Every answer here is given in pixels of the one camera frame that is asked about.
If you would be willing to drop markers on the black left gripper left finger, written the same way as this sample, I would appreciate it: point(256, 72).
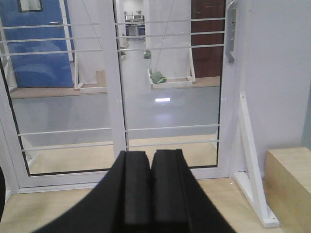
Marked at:
point(120, 203)

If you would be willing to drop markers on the white triangular support bracket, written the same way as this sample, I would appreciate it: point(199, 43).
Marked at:
point(250, 181)

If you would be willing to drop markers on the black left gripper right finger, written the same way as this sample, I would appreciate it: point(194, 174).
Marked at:
point(180, 205)

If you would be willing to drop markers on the green cloth bundle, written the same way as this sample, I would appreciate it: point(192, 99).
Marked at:
point(157, 77)

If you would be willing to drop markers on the light wooden block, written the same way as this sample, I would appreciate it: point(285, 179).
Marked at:
point(287, 183)

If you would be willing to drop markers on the white fixed transparent door panel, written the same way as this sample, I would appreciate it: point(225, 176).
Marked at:
point(68, 136)

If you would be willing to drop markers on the grey metal door handle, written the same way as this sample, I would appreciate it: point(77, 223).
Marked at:
point(230, 30)

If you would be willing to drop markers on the blue door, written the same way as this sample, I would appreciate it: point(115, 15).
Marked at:
point(35, 37)

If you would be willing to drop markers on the brown wooden door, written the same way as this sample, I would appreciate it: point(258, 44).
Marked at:
point(207, 28)

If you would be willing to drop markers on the white sliding transparent door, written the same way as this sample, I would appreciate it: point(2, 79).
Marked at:
point(194, 114)

